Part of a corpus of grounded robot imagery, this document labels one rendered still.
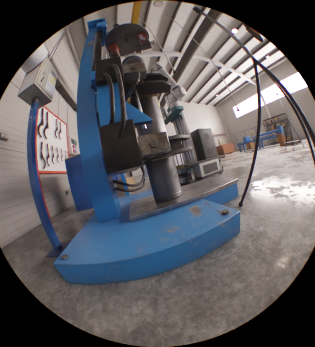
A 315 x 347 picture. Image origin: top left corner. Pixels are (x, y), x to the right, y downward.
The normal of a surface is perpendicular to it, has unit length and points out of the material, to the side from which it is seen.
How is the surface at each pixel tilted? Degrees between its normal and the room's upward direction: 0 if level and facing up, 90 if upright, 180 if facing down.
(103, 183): 90
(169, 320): 0
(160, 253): 90
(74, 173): 90
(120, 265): 90
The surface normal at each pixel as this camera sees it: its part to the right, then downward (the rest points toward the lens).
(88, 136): 0.21, 0.00
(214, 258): -0.25, -0.97
